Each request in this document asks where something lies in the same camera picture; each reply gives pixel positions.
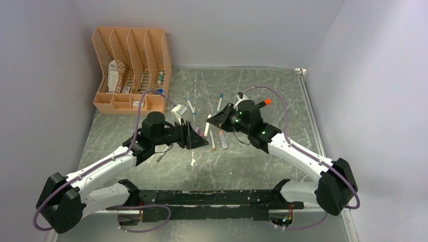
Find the white marker orange end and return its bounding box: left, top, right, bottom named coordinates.
left=209, top=130, right=217, bottom=151

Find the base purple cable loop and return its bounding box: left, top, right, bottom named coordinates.
left=117, top=204, right=173, bottom=233

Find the white packet in organizer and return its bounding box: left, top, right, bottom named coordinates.
left=108, top=60, right=119, bottom=92

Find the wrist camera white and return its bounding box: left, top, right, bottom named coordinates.
left=234, top=92, right=249, bottom=108
left=171, top=104, right=188, bottom=125

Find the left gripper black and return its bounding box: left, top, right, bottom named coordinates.
left=153, top=118, right=208, bottom=150

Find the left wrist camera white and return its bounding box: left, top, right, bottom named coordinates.
left=171, top=104, right=188, bottom=125

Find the black base frame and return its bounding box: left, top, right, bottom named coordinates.
left=123, top=190, right=304, bottom=222

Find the white pen grey cap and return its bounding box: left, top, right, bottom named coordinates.
left=203, top=114, right=212, bottom=137

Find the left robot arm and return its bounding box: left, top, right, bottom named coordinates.
left=32, top=111, right=208, bottom=233

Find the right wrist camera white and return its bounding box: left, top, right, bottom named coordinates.
left=234, top=92, right=249, bottom=108

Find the small box in tray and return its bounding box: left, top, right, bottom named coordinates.
left=131, top=100, right=144, bottom=108

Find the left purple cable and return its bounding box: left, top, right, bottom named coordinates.
left=32, top=89, right=176, bottom=232

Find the white pen teal cap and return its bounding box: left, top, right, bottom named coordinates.
left=216, top=93, right=224, bottom=113

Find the white pen blue cap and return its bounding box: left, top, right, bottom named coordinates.
left=185, top=96, right=196, bottom=115

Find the orange file organizer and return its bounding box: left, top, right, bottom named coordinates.
left=92, top=26, right=172, bottom=114

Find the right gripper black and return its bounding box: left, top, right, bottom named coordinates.
left=208, top=103, right=251, bottom=135

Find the black orange highlighter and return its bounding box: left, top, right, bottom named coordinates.
left=257, top=99, right=271, bottom=108

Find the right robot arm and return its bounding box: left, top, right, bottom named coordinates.
left=207, top=99, right=358, bottom=216

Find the green white tube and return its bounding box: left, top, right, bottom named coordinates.
left=156, top=71, right=164, bottom=85

